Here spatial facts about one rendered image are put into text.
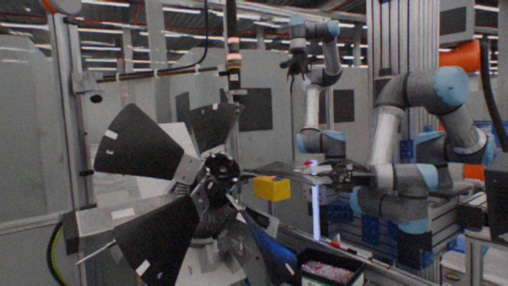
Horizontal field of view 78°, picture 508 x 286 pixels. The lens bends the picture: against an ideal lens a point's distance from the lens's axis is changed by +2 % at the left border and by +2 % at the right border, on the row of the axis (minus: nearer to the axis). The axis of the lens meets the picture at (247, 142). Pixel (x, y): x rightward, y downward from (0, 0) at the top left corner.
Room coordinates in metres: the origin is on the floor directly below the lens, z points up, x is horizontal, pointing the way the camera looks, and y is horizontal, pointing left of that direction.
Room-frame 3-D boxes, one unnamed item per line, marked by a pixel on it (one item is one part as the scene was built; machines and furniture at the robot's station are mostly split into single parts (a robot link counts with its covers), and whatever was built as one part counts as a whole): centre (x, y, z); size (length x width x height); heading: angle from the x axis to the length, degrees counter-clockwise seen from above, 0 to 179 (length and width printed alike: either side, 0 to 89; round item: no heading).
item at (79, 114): (1.25, 0.66, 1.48); 0.05 x 0.03 x 0.62; 159
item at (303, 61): (1.52, -0.27, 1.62); 0.09 x 0.08 x 0.12; 124
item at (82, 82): (1.23, 0.61, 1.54); 0.10 x 0.07 x 0.09; 69
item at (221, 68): (1.01, 0.04, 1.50); 0.09 x 0.07 x 0.10; 69
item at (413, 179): (0.86, -0.46, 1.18); 0.11 x 0.08 x 0.09; 71
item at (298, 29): (1.52, -0.27, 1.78); 0.09 x 0.08 x 0.11; 159
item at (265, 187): (1.46, -0.10, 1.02); 0.16 x 0.10 x 0.11; 34
